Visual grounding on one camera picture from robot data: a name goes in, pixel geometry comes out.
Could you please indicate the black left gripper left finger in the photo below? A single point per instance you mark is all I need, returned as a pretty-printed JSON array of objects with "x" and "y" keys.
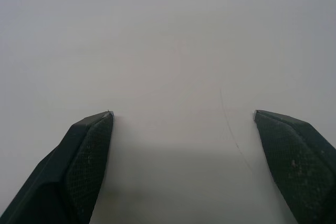
[{"x": 68, "y": 171}]

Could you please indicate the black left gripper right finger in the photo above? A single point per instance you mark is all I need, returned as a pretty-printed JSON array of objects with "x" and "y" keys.
[{"x": 302, "y": 166}]

